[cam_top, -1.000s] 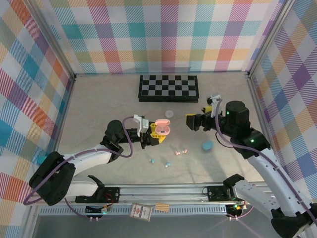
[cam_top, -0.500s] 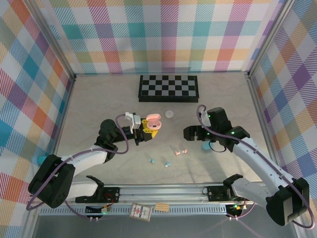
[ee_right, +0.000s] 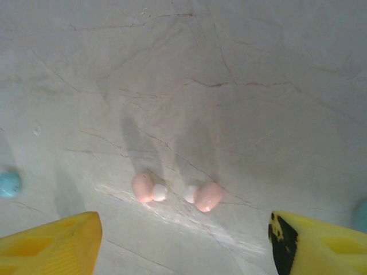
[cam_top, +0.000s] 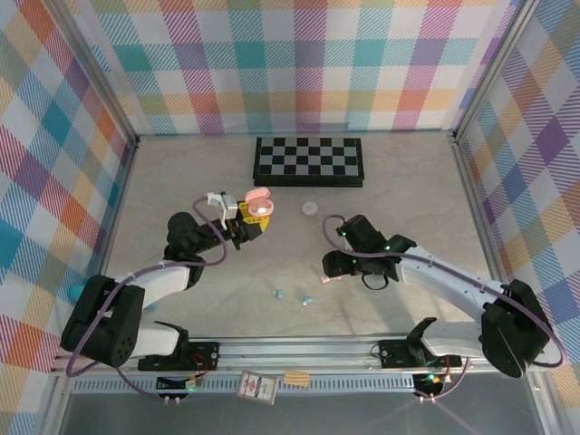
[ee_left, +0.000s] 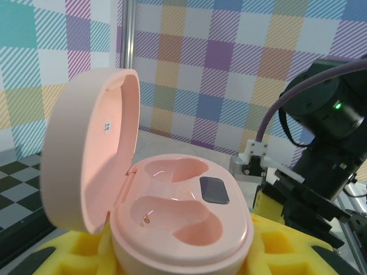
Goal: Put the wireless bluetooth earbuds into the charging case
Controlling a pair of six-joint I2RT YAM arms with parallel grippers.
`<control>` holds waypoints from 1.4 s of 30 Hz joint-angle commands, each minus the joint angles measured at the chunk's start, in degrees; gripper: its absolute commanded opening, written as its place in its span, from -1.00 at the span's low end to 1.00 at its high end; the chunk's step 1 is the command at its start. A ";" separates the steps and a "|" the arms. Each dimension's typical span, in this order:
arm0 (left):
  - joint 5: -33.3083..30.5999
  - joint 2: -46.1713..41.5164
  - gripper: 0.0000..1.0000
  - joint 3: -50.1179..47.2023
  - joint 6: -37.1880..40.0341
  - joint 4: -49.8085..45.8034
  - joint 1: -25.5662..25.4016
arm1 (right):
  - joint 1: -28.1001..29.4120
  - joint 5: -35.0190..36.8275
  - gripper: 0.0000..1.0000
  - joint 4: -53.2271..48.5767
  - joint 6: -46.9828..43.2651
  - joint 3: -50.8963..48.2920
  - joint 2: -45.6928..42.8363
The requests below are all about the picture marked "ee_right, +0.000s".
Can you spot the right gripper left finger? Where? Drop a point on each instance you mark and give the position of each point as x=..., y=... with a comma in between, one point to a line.
x=43, y=249

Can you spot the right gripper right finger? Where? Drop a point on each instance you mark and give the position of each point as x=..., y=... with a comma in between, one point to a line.
x=324, y=249

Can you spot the blue earbud charging case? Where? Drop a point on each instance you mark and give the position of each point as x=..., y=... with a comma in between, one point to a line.
x=362, y=215

